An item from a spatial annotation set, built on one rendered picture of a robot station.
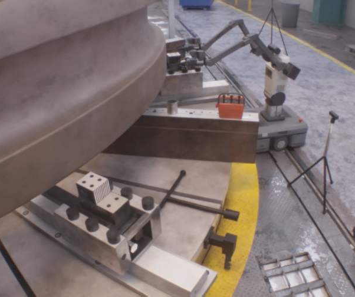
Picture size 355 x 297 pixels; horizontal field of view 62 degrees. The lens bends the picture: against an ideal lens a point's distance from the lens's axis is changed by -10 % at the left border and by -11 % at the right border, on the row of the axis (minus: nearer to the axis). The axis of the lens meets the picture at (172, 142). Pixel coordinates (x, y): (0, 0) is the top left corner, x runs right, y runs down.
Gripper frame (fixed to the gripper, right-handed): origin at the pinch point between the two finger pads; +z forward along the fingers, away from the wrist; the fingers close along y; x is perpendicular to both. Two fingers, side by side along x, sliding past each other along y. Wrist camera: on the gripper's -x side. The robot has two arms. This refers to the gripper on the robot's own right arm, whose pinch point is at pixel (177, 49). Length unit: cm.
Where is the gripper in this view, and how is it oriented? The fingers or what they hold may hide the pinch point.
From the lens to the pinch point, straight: 306.8
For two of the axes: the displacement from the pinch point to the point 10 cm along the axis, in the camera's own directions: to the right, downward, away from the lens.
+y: 1.0, 5.2, -8.5
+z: -9.9, 0.9, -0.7
